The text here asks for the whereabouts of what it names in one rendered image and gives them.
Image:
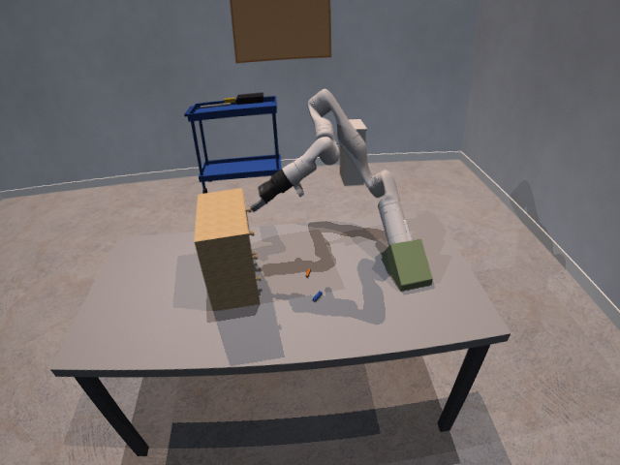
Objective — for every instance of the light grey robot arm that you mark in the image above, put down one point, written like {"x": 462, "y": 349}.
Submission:
{"x": 394, "y": 223}

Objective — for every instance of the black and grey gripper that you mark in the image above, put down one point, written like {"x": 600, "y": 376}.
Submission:
{"x": 283, "y": 180}

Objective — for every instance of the wooden chest of drawers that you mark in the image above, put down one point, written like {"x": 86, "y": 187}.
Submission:
{"x": 224, "y": 250}

